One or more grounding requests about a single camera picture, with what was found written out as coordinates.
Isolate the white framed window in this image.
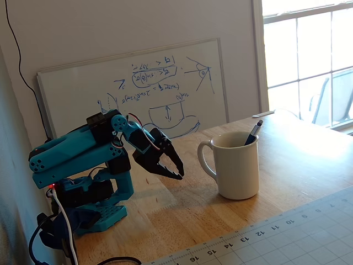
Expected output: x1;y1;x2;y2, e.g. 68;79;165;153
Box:
252;0;353;133

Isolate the dark blue black clamp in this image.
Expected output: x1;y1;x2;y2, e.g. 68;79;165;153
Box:
40;208;101;249

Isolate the black power cable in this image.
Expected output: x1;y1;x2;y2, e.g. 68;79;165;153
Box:
29;212;143;265

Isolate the blue pen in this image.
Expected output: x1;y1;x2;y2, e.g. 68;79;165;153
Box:
244;119;264;146

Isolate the outdoor patio chair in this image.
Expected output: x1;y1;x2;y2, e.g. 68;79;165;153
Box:
308;67;353;126

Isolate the whiteboard with blue writing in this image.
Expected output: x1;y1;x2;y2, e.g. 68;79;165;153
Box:
36;38;229;140

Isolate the white usb cable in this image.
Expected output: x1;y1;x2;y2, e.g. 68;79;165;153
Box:
51;189;80;265

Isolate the white ceramic mug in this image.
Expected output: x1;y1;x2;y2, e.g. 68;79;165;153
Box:
197;131;260;200

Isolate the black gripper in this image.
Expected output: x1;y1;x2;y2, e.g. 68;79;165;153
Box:
132;127;185;181

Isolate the grey gridded cutting mat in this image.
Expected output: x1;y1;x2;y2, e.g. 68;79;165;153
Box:
143;185;353;265

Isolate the black wall cable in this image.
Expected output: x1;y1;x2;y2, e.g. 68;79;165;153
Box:
4;0;53;140

